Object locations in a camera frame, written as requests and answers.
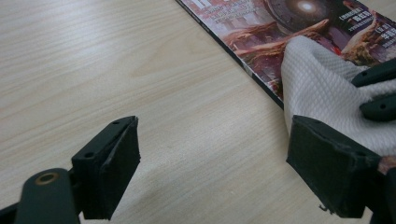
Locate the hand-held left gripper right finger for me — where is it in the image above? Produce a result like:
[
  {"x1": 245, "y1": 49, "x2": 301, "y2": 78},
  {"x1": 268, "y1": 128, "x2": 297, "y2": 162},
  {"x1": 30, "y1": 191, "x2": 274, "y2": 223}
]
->
[{"x1": 286, "y1": 115, "x2": 383, "y2": 219}]

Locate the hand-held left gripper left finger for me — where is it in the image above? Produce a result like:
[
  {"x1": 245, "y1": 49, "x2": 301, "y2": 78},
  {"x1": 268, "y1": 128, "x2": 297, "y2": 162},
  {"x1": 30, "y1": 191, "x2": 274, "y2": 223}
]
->
[{"x1": 71, "y1": 116, "x2": 141, "y2": 220}]

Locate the white cloth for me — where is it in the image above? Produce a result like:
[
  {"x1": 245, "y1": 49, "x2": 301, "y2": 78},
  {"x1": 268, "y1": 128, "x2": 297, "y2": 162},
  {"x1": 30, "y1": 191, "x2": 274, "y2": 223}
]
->
[{"x1": 280, "y1": 35, "x2": 396, "y2": 158}]

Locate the glossy magazine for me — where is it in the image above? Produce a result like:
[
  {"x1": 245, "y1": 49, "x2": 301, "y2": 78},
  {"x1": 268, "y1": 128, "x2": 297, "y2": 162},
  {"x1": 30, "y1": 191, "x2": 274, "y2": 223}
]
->
[{"x1": 176, "y1": 0, "x2": 396, "y2": 175}]

